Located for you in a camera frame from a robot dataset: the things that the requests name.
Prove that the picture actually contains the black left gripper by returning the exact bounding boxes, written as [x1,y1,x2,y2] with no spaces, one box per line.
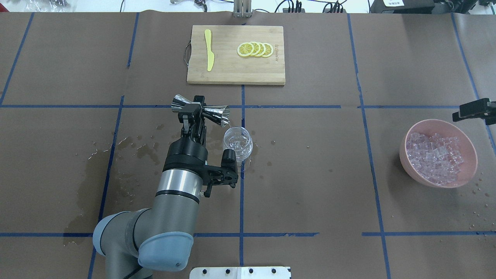
[163,95,208,173]

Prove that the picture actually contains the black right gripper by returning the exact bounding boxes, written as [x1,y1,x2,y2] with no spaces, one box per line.
[452,98,496,126]

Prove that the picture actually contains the steel double jigger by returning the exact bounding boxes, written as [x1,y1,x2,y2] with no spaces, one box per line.
[171,94,230,127]

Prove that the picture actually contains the pile of clear ice cubes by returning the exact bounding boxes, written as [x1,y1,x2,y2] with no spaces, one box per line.
[406,133,464,186]

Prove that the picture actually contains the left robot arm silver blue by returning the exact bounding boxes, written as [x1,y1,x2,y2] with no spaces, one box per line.
[93,95,225,279]

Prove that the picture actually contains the clear wine glass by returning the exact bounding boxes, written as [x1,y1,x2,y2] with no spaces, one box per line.
[223,126,253,165]

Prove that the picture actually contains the pink bowl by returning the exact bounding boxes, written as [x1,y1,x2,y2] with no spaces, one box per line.
[399,119,478,188]

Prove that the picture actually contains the yellow plastic knife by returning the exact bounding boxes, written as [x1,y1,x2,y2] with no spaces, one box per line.
[204,29,215,71]

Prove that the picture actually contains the bamboo cutting board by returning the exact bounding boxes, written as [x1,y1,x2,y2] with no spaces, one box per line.
[187,25,286,86]

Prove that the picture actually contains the lemon slice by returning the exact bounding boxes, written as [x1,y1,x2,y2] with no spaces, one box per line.
[255,42,266,57]
[250,42,258,56]
[262,43,274,58]
[237,42,255,57]

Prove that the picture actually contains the black box device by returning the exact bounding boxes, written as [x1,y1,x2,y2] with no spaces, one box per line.
[370,0,435,14]

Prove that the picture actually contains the clear plastic bag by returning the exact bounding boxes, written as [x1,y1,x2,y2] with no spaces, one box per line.
[24,0,73,12]

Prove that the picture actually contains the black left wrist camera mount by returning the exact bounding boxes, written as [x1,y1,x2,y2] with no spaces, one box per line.
[201,149,239,198]

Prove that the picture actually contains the aluminium frame post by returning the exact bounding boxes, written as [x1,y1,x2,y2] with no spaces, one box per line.
[233,0,253,18]

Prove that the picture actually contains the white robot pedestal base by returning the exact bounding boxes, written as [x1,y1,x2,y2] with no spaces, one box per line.
[189,266,292,279]

